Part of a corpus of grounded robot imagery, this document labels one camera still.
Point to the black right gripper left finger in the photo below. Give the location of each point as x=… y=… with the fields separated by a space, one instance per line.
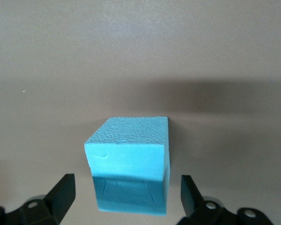
x=58 y=201

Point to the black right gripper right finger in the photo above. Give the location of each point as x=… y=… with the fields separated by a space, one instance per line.
x=194 y=206

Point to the light blue foam block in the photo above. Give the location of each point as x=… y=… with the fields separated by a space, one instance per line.
x=126 y=159

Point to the brown table cover sheet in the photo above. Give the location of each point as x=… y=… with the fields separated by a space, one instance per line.
x=61 y=58

